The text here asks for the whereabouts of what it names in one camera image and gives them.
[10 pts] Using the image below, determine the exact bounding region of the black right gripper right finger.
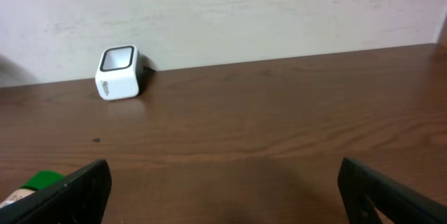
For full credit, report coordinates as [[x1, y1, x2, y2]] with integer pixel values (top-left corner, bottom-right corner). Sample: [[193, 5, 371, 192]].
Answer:
[[337, 158, 446, 224]]

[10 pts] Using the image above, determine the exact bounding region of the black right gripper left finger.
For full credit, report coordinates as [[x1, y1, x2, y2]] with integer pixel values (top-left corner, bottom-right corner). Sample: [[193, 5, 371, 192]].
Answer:
[[1, 159, 112, 224]]

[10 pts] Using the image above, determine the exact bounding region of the green-lid white jar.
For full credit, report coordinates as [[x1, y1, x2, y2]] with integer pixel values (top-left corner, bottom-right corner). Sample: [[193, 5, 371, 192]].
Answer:
[[1, 170, 64, 208]]

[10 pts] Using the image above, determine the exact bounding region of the white barcode scanner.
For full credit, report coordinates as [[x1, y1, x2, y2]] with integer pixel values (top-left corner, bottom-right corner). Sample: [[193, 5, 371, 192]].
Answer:
[[95, 45, 144, 100]]

